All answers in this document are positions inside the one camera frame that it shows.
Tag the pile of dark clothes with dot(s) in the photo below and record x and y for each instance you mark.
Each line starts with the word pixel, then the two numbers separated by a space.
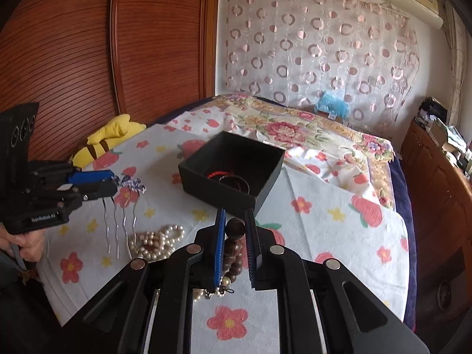
pixel 431 110

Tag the pink circle pattern curtain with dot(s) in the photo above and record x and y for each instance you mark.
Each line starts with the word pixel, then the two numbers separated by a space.
pixel 313 44

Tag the blue plush toy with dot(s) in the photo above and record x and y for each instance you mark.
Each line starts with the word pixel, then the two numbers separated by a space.
pixel 332 105

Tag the dark thin bangle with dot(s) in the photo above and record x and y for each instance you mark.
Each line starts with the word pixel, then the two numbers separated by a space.
pixel 222 180

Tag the person's dark clothing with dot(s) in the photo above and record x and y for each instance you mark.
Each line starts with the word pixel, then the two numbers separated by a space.
pixel 33 313

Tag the black jewelry box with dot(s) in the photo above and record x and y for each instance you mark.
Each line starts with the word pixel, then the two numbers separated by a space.
pixel 206 181

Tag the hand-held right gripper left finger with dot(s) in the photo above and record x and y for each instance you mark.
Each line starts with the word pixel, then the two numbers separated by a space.
pixel 220 247

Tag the person's left hand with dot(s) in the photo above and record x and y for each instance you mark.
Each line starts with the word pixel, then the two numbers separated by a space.
pixel 33 245

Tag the yellow plush toy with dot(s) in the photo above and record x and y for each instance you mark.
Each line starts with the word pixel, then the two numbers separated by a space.
pixel 110 129

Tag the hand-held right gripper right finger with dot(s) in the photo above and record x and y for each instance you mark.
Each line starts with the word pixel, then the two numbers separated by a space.
pixel 252 250

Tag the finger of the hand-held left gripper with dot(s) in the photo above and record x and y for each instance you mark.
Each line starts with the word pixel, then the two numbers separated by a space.
pixel 96 192
pixel 92 177

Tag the floral quilt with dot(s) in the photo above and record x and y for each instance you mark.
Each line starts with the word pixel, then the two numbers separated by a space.
pixel 295 129

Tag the white air conditioner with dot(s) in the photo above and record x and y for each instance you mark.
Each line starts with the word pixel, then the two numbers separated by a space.
pixel 405 0

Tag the silver hair comb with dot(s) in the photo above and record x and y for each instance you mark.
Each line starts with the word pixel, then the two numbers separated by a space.
pixel 134 184

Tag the wooden wardrobe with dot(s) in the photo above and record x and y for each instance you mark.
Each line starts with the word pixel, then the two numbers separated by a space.
pixel 73 44

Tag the wooden cabinet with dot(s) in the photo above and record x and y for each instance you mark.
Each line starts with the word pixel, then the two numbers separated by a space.
pixel 431 191

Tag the stack of boxes and papers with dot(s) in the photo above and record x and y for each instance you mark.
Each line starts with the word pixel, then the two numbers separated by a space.
pixel 440 132

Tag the beige window curtain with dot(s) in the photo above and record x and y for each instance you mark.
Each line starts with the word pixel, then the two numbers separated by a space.
pixel 457 44

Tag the dark round bowl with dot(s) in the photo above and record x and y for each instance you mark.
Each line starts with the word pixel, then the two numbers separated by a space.
pixel 445 293

